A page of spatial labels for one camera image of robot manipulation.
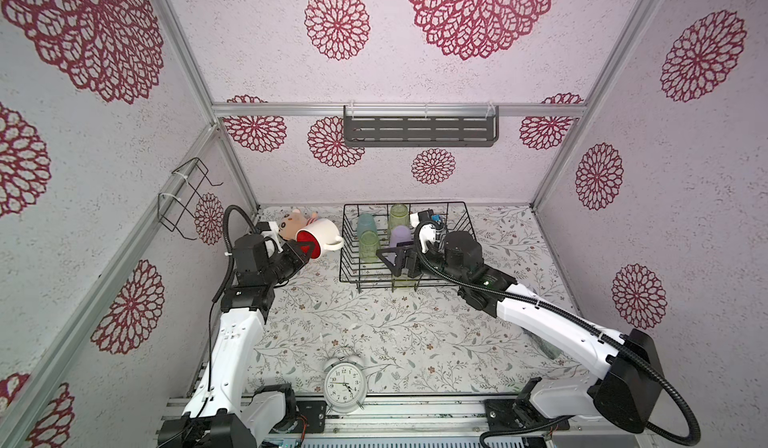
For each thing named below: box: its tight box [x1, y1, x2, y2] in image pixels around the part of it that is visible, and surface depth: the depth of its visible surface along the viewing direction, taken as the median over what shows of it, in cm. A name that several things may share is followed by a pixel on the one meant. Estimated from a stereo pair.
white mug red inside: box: [295, 218, 344, 260], surface depth 74 cm
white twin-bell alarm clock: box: [323, 356, 368, 413], surface depth 76 cm
